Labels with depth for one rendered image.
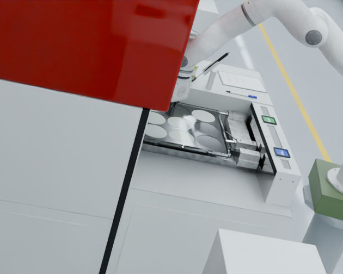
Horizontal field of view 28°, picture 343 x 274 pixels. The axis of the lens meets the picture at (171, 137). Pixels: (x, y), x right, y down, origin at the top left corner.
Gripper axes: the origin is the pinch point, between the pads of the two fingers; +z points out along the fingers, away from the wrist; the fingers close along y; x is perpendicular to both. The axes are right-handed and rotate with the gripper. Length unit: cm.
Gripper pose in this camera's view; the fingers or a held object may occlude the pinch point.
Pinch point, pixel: (170, 110)
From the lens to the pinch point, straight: 257.3
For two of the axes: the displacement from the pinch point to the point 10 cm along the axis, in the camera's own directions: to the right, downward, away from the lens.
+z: -2.5, 8.5, 4.6
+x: -6.8, -4.9, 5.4
